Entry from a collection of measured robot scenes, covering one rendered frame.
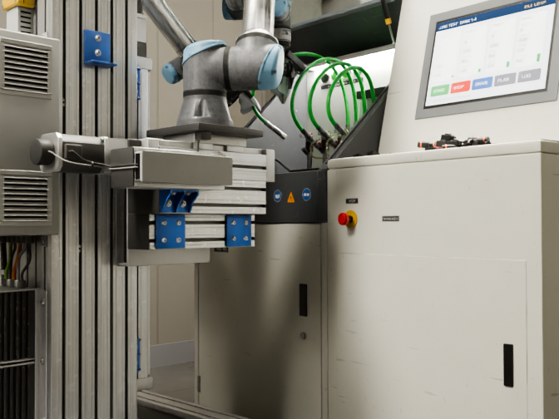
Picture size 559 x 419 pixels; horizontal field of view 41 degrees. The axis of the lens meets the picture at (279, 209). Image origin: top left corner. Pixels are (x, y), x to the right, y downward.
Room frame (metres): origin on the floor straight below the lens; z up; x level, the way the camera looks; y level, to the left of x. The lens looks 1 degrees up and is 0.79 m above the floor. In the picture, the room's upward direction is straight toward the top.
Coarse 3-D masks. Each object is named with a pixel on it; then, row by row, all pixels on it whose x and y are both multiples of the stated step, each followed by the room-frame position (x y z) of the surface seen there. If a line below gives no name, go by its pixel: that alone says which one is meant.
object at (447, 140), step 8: (448, 136) 2.03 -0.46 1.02; (472, 136) 1.98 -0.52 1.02; (480, 136) 1.97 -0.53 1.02; (424, 144) 2.07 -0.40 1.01; (432, 144) 2.06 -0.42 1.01; (440, 144) 2.03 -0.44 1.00; (448, 144) 2.01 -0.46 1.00; (456, 144) 1.99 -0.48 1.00; (464, 144) 1.96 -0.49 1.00; (472, 144) 1.93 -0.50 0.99; (480, 144) 1.90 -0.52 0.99; (488, 144) 1.92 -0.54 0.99
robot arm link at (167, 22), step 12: (144, 0) 2.40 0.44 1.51; (156, 0) 2.41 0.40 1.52; (156, 12) 2.42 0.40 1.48; (168, 12) 2.44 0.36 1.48; (156, 24) 2.45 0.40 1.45; (168, 24) 2.45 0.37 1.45; (180, 24) 2.47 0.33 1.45; (168, 36) 2.47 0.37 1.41; (180, 36) 2.47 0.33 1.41; (180, 48) 2.49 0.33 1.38
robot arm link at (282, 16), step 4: (276, 0) 2.44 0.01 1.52; (280, 0) 2.44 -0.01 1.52; (284, 0) 2.44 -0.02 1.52; (276, 4) 2.44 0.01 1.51; (280, 4) 2.44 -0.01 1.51; (284, 4) 2.44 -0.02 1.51; (276, 8) 2.44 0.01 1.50; (280, 8) 2.44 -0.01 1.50; (284, 8) 2.45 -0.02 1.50; (288, 8) 2.51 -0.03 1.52; (276, 12) 2.44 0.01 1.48; (280, 12) 2.45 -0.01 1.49; (284, 12) 2.48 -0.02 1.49; (288, 12) 2.52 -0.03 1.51; (276, 16) 2.47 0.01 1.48; (280, 16) 2.48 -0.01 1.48; (284, 16) 2.51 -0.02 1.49; (288, 16) 2.55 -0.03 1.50; (276, 20) 2.52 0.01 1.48; (280, 20) 2.53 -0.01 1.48
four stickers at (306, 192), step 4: (304, 188) 2.30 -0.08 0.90; (308, 188) 2.29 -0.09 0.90; (276, 192) 2.41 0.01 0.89; (280, 192) 2.39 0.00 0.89; (288, 192) 2.36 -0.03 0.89; (292, 192) 2.35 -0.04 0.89; (304, 192) 2.30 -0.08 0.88; (308, 192) 2.29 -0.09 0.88; (276, 196) 2.41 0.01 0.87; (280, 196) 2.39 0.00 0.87; (288, 196) 2.36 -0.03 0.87; (292, 196) 2.35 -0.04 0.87; (304, 196) 2.30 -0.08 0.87; (308, 196) 2.29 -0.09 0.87; (276, 200) 2.41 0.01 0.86; (280, 200) 2.39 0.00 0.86; (288, 200) 2.36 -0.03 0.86; (292, 200) 2.35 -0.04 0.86; (304, 200) 2.30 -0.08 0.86; (308, 200) 2.29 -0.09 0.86
